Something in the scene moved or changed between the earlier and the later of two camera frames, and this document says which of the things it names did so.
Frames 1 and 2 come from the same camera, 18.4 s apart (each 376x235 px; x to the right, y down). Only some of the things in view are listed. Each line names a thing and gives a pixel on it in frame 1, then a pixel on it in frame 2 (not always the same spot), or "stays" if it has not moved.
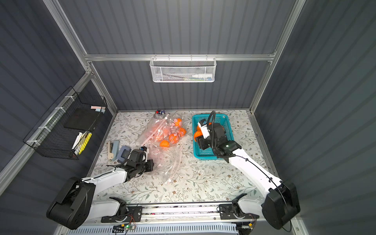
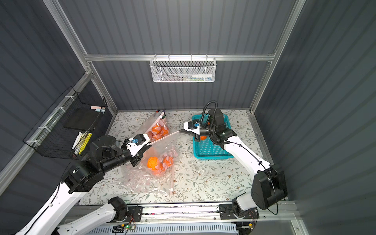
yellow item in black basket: (85, 143) stays
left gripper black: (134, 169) to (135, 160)
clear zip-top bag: (165, 161) to (136, 178)
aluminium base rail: (249, 212) stays
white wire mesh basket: (183, 69) stays
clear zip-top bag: (165, 129) to (161, 155)
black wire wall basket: (61, 130) stays
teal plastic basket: (207, 153) stays
